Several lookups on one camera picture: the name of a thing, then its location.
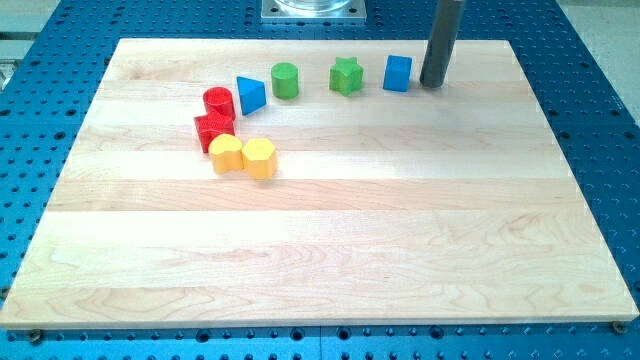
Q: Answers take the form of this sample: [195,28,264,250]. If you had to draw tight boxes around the blue cube block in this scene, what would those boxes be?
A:
[383,55,412,92]

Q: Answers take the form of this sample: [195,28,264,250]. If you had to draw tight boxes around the green star block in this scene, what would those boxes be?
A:
[329,57,364,96]

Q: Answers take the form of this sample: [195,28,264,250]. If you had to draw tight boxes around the red star block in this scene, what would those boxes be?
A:
[194,111,235,153]

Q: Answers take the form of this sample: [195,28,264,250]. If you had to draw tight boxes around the yellow hexagon block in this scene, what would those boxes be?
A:
[241,138,278,180]

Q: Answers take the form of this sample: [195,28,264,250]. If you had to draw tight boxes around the yellow heart block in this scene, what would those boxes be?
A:
[209,134,244,174]

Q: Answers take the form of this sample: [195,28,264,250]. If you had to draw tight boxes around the blue triangular prism block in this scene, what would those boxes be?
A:
[236,77,267,115]

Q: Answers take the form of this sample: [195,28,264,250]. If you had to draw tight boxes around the green cylinder block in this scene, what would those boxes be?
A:
[271,62,299,100]

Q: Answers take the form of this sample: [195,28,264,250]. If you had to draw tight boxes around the light wooden board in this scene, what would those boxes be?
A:
[1,39,638,329]

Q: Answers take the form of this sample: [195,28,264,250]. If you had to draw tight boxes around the red cylinder block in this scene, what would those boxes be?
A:
[202,87,236,120]

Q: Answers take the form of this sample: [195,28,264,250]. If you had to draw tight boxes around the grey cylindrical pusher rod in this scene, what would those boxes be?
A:
[419,0,466,89]

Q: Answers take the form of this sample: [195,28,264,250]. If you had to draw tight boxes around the left board clamp screw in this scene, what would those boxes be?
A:
[25,329,44,345]

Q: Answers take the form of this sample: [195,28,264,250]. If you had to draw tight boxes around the board clamp screw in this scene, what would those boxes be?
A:
[25,329,44,345]
[610,321,627,335]

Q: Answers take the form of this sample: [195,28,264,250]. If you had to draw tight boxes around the right board clamp screw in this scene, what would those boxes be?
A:
[610,321,627,335]

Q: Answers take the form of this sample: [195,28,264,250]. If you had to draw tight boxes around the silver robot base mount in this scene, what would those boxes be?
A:
[259,0,367,23]

